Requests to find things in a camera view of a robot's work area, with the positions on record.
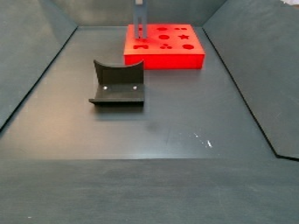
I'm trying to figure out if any black curved holder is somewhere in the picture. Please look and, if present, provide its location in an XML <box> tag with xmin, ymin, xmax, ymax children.
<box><xmin>88</xmin><ymin>60</ymin><xmax>145</xmax><ymax>105</ymax></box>

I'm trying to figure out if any red shape-sorting block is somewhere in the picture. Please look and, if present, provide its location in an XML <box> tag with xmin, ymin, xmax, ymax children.
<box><xmin>124</xmin><ymin>24</ymin><xmax>205</xmax><ymax>69</ymax></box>

